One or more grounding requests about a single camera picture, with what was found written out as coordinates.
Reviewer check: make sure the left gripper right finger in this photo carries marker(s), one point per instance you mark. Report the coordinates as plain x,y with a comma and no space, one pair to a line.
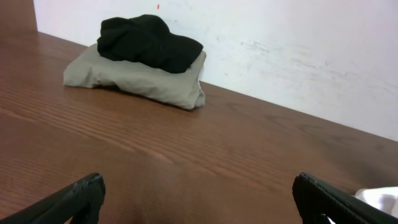
318,202

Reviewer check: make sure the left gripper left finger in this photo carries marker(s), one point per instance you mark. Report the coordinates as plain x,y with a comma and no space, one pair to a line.
79,202

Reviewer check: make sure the white t-shirt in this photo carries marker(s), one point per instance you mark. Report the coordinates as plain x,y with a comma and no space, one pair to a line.
381,199

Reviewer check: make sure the folded khaki garment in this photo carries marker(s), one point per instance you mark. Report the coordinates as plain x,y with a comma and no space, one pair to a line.
183,90

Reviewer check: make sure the folded black garment on stack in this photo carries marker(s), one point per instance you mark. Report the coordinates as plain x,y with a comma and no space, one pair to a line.
147,39

